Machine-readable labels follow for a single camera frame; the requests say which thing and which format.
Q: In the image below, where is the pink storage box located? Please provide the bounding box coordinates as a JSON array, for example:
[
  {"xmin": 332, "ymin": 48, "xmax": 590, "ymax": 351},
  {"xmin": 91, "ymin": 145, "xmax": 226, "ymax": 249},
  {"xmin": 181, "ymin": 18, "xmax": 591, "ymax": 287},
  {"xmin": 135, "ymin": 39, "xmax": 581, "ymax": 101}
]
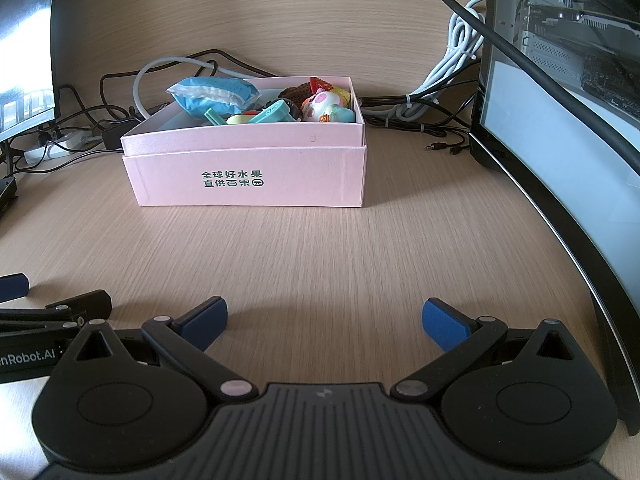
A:
[{"xmin": 122, "ymin": 103, "xmax": 367, "ymax": 207}]

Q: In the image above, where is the blue tissue pack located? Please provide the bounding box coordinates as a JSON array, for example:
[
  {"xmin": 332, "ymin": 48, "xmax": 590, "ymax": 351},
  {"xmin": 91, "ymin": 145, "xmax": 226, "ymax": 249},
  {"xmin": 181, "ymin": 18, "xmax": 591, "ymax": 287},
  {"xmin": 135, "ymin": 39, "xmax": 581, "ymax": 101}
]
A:
[{"xmin": 166, "ymin": 76, "xmax": 260, "ymax": 118}]

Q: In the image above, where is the teal toy handle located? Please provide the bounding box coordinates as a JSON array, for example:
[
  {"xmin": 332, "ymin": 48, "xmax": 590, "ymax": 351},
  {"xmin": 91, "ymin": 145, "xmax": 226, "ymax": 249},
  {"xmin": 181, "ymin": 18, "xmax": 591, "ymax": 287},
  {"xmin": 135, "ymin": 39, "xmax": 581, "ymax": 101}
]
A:
[{"xmin": 204, "ymin": 100, "xmax": 296, "ymax": 126}]

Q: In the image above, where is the pink teal toy figure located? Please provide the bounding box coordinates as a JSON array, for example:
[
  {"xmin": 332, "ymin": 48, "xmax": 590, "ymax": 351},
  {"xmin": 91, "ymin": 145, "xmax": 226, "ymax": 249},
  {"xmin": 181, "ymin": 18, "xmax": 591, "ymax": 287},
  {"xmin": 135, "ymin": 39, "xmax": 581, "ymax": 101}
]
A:
[{"xmin": 302, "ymin": 88, "xmax": 356, "ymax": 124}]

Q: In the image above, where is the white power strip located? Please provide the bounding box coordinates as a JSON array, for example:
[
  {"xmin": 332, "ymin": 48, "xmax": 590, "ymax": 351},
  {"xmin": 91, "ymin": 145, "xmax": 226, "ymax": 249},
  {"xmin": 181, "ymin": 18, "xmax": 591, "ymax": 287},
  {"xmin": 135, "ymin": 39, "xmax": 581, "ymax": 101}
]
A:
[{"xmin": 24, "ymin": 128, "xmax": 102, "ymax": 165}]

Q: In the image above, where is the black power adapter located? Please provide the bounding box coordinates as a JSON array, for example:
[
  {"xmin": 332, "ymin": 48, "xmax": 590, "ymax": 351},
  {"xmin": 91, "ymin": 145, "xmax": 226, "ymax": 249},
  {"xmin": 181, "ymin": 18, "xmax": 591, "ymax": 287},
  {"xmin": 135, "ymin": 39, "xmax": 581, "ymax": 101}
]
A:
[{"xmin": 101, "ymin": 118, "xmax": 139, "ymax": 151}]

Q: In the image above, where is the dark computer monitor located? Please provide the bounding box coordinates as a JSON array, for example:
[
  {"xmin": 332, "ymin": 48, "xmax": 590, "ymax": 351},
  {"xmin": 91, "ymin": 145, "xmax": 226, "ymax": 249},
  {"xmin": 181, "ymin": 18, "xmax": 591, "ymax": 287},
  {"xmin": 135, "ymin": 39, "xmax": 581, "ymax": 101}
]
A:
[{"xmin": 1, "ymin": 0, "xmax": 56, "ymax": 141}]

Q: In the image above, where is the brown red round toy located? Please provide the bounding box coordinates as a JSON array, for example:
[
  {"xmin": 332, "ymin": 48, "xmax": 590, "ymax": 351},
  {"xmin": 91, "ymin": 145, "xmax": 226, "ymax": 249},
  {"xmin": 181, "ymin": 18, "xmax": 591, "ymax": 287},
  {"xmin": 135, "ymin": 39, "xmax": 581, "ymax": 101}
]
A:
[{"xmin": 278, "ymin": 82, "xmax": 312, "ymax": 120}]

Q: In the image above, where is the computer tower case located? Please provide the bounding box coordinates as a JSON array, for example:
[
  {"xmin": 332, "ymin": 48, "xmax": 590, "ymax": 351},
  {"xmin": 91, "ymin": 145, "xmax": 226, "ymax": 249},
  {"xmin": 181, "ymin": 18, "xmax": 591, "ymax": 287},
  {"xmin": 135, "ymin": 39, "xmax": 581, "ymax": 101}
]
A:
[{"xmin": 472, "ymin": 0, "xmax": 639, "ymax": 434}]

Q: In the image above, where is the thick black cable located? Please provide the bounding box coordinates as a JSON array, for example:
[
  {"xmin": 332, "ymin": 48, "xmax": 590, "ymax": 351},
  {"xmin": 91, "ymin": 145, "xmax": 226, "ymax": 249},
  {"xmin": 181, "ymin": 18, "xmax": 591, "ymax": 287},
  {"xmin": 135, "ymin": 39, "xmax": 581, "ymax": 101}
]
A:
[{"xmin": 399, "ymin": 0, "xmax": 640, "ymax": 162}]

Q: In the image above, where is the grey coiled cable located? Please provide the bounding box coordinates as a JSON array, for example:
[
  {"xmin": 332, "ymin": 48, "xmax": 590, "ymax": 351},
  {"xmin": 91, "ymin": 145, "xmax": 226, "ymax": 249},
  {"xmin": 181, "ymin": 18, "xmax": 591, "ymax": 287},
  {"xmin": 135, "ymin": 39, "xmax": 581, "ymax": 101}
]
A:
[{"xmin": 131, "ymin": 56, "xmax": 252, "ymax": 122}]

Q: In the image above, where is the white bundled cable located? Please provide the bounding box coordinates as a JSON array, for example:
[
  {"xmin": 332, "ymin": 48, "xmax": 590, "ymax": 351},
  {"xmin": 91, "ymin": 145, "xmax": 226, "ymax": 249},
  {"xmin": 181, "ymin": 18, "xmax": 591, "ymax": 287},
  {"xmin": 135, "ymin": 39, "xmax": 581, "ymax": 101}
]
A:
[{"xmin": 380, "ymin": 0, "xmax": 490, "ymax": 122}]

